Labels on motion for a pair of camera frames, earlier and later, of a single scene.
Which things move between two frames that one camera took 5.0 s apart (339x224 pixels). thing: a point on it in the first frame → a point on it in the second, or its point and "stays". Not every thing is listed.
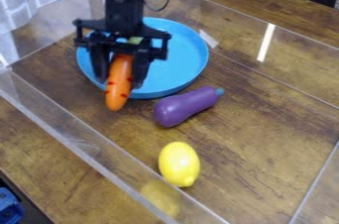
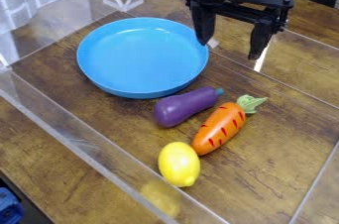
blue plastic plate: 175,71 stays
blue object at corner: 12,210 stays
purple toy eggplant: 175,108 stays
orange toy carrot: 119,80 → 224,124
